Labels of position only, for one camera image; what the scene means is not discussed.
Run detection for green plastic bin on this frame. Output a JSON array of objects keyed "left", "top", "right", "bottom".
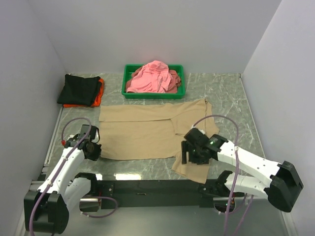
[{"left": 121, "top": 64, "right": 186, "bottom": 100}]

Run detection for pink t shirt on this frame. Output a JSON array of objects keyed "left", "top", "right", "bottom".
[{"left": 126, "top": 60, "right": 174, "bottom": 93}]

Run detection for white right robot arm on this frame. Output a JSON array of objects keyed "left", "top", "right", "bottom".
[{"left": 182, "top": 128, "right": 304, "bottom": 212}]

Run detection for dusty rose t shirt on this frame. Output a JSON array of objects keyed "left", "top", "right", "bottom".
[{"left": 126, "top": 67, "right": 181, "bottom": 93}]

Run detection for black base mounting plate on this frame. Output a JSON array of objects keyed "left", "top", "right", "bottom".
[{"left": 92, "top": 179, "right": 221, "bottom": 207}]

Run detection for beige t shirt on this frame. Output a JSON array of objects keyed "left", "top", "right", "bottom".
[{"left": 99, "top": 99, "right": 219, "bottom": 183}]

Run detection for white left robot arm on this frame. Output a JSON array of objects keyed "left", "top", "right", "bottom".
[{"left": 24, "top": 124, "right": 101, "bottom": 234}]

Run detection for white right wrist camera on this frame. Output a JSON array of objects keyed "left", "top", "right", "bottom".
[{"left": 192, "top": 127, "right": 206, "bottom": 135}]

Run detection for black folded t shirt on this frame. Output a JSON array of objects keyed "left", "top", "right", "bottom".
[{"left": 57, "top": 73, "right": 101, "bottom": 107}]

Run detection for orange folded t shirt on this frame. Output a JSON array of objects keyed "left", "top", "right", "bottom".
[{"left": 63, "top": 77, "right": 105, "bottom": 108}]

